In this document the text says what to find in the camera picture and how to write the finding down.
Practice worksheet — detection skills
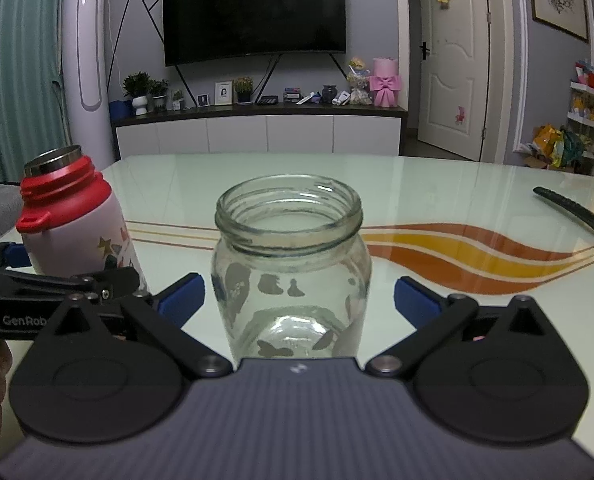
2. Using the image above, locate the spotted glass jar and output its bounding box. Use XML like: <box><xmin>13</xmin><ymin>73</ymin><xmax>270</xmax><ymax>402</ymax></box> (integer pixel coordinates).
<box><xmin>212</xmin><ymin>174</ymin><xmax>372</xmax><ymax>361</ymax></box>

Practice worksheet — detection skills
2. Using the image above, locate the red and white printed bottle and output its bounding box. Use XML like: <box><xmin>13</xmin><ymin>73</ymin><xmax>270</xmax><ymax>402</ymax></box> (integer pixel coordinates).
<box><xmin>16</xmin><ymin>145</ymin><xmax>150</xmax><ymax>295</ymax></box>

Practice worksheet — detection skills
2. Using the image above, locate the white panel door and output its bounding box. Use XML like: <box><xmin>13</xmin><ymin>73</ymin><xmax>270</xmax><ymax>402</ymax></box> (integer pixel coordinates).
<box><xmin>417</xmin><ymin>0</ymin><xmax>492</xmax><ymax>161</ymax></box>

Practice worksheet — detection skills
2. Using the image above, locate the green plant in glass pot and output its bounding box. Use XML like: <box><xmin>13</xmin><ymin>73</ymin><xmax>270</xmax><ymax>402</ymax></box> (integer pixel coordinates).
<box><xmin>148</xmin><ymin>79</ymin><xmax>170</xmax><ymax>111</ymax></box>

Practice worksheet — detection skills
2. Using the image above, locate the pile of colourful bags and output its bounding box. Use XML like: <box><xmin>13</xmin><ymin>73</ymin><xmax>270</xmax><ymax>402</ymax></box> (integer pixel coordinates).
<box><xmin>519</xmin><ymin>125</ymin><xmax>594</xmax><ymax>171</ymax></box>

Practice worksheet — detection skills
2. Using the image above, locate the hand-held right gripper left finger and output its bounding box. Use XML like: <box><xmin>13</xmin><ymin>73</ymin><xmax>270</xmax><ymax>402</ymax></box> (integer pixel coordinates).
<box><xmin>34</xmin><ymin>272</ymin><xmax>234</xmax><ymax>380</ymax></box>

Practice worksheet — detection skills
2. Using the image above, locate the wrapped doll bouquet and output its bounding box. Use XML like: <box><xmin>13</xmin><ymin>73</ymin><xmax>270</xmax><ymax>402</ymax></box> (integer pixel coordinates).
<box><xmin>347</xmin><ymin>57</ymin><xmax>374</xmax><ymax>106</ymax></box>

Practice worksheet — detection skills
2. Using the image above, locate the white tower air conditioner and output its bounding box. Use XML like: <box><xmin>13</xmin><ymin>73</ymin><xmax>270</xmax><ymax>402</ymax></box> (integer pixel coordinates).
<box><xmin>62</xmin><ymin>0</ymin><xmax>116</xmax><ymax>163</ymax></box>

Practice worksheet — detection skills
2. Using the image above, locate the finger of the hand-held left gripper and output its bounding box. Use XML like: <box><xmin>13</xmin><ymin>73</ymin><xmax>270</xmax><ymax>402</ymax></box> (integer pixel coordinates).
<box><xmin>0</xmin><ymin>266</ymin><xmax>144</xmax><ymax>302</ymax></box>
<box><xmin>0</xmin><ymin>241</ymin><xmax>32</xmax><ymax>272</ymax></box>

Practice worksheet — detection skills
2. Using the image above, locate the pink gift box with bow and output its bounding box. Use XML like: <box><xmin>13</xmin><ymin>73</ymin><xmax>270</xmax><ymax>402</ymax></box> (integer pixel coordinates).
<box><xmin>369</xmin><ymin>57</ymin><xmax>404</xmax><ymax>108</ymax></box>

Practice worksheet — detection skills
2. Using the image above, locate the green curtain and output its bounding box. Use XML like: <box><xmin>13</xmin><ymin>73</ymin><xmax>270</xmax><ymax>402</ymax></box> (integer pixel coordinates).
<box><xmin>0</xmin><ymin>0</ymin><xmax>72</xmax><ymax>183</ymax></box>

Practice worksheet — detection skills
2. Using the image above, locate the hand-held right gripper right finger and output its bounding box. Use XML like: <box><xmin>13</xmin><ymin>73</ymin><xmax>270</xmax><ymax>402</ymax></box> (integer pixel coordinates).
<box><xmin>364</xmin><ymin>276</ymin><xmax>564</xmax><ymax>379</ymax></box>

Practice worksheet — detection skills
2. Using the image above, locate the white television cabinet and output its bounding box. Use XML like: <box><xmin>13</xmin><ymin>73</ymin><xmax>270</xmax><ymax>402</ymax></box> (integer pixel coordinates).
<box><xmin>113</xmin><ymin>105</ymin><xmax>408</xmax><ymax>161</ymax></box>

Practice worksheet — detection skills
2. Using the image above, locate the black wall television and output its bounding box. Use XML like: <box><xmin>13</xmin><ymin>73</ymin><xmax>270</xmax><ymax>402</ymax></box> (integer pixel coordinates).
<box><xmin>163</xmin><ymin>0</ymin><xmax>346</xmax><ymax>67</ymax></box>

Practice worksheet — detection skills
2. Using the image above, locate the black remote control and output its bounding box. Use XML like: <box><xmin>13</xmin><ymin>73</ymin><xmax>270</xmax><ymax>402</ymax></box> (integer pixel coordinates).
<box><xmin>533</xmin><ymin>186</ymin><xmax>594</xmax><ymax>234</ymax></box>

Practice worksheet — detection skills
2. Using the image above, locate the white wall shelf with goods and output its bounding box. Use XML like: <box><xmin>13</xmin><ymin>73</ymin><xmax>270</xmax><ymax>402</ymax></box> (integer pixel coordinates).
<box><xmin>567</xmin><ymin>60</ymin><xmax>594</xmax><ymax>133</ymax></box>

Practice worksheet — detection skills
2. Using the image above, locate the green plant in white pot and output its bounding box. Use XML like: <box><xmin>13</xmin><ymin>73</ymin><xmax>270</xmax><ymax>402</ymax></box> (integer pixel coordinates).
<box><xmin>123</xmin><ymin>71</ymin><xmax>152</xmax><ymax>116</ymax></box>

